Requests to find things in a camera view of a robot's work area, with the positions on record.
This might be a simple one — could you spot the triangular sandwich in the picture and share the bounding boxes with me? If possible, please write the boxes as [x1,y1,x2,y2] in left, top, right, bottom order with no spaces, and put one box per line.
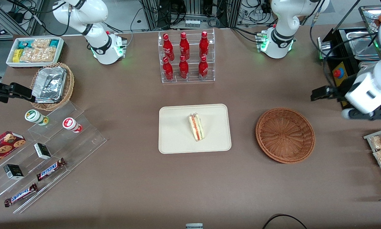
[188,113,205,142]

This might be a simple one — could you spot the tan wicker basket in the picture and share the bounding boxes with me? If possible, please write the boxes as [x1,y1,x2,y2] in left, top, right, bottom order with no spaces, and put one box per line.
[30,62,74,111]

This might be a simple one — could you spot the round brown wicker basket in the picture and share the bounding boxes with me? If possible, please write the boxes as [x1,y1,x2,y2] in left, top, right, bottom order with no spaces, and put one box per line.
[256,108,315,164]

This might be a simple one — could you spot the cream rectangular tray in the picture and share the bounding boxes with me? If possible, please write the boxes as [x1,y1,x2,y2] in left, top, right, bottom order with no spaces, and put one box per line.
[159,104,232,154]

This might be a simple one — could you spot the green lid snack cup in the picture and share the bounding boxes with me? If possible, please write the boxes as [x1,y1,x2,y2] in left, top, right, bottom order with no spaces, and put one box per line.
[25,109,49,126]

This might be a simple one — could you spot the white rectangular snack bin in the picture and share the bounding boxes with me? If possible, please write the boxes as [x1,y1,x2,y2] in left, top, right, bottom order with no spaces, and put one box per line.
[6,37,64,69]

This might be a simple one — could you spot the stacked aluminium foil trays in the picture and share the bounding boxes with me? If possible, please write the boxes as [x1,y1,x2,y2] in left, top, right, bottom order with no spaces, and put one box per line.
[32,66,67,104]

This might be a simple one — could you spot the large rice cracker bag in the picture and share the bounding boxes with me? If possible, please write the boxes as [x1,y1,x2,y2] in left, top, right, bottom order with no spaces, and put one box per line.
[20,47,56,63]

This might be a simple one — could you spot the silver box with green light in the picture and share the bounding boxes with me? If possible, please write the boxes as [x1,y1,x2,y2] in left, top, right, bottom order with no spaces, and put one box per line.
[318,37,333,61]

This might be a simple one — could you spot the black food warmer case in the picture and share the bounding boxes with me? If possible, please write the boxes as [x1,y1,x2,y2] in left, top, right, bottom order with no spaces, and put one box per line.
[318,5,381,110]

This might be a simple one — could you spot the small rice cracker bag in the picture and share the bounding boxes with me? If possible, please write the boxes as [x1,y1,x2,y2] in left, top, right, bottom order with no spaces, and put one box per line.
[31,39,51,49]

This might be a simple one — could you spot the red cookie box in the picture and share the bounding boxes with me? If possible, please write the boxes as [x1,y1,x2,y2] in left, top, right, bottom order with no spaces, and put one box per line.
[0,131,26,169]

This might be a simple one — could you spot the red lid snack cup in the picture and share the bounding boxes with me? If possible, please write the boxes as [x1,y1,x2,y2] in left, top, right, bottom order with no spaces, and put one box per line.
[62,117,82,133]

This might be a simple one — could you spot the small black box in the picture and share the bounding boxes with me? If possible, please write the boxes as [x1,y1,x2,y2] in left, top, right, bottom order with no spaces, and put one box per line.
[4,164,24,180]
[34,143,52,160]

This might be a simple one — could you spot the clear acrylic stepped stand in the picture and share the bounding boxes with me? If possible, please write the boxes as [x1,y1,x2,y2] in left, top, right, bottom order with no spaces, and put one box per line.
[0,101,107,214]

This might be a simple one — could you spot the brown Snickers bar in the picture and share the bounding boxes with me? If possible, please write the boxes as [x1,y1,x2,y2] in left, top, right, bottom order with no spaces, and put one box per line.
[4,183,39,208]
[36,158,67,182]

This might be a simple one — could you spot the red cola bottle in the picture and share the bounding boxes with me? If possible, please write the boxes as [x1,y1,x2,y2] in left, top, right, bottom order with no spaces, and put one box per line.
[179,55,189,79]
[162,57,174,81]
[163,33,175,61]
[198,56,208,78]
[199,31,209,59]
[179,32,190,60]

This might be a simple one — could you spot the clear acrylic bottle rack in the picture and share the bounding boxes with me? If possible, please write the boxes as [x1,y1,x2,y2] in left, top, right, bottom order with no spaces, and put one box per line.
[158,28,215,84]

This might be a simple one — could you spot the aluminium profile rack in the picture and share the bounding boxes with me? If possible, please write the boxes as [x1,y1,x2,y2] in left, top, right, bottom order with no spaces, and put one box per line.
[139,0,242,31]

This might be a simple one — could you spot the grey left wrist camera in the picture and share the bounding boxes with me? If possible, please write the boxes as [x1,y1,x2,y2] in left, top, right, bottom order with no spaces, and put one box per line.
[342,107,381,121]

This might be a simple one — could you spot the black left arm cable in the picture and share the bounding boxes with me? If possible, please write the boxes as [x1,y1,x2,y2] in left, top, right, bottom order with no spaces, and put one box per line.
[310,0,380,93]

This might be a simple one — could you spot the metal shelf frame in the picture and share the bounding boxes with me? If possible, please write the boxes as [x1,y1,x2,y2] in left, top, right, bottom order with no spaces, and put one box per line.
[0,0,44,37]

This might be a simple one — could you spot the black floor cable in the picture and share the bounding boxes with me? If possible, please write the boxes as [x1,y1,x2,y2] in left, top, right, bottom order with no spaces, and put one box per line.
[262,214,308,229]

